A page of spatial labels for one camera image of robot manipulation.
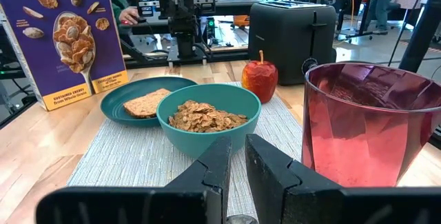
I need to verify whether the red plastic tumbler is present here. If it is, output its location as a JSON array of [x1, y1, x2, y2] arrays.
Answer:
[[301, 61, 441, 188]]

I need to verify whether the grey woven placemat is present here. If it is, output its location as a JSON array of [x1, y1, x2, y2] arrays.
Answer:
[[66, 80, 305, 220]]

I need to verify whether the purple yellow cereal box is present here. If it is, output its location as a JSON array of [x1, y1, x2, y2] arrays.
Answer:
[[0, 0, 130, 112]]

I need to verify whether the black two-slot toaster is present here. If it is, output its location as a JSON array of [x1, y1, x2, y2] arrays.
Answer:
[[247, 0, 338, 87]]

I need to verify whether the red apple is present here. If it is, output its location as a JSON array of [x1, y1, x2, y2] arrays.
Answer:
[[240, 49, 280, 105]]

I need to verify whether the dark teal plate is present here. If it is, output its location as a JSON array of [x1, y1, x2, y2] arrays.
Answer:
[[99, 76, 198, 129]]

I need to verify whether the brown toast slice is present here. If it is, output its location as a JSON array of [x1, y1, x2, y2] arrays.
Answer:
[[122, 88, 172, 120]]

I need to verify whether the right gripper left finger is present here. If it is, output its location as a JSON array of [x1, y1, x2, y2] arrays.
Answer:
[[35, 135, 233, 224]]

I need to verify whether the teal bowl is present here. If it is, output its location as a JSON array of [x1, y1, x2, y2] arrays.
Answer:
[[155, 83, 263, 160]]

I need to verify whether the black desk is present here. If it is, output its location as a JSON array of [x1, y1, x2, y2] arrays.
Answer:
[[119, 0, 260, 36]]

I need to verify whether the cereal flakes heap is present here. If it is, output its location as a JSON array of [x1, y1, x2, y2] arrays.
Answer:
[[167, 99, 249, 134]]

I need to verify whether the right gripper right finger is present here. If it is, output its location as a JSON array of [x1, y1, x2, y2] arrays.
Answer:
[[245, 133, 441, 224]]

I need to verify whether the black aluminium frame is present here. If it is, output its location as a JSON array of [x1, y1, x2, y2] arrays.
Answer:
[[119, 0, 441, 74]]

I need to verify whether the person's hand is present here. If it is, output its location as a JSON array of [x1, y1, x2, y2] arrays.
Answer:
[[118, 6, 141, 26]]

